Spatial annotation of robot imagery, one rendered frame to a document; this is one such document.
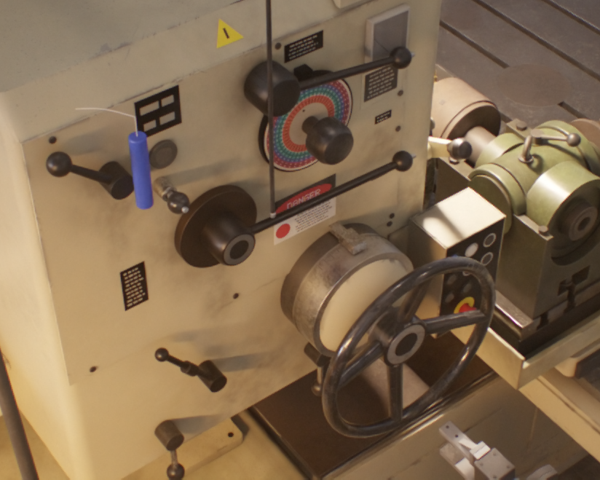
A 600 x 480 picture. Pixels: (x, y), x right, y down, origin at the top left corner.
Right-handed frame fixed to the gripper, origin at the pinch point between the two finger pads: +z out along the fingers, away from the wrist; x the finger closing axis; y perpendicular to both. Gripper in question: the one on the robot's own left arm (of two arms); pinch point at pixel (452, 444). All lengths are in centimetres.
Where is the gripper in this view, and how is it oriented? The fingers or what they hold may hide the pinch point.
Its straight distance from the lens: 216.7
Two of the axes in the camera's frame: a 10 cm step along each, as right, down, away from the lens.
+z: -5.9, -5.4, 6.0
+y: -8.0, 4.9, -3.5
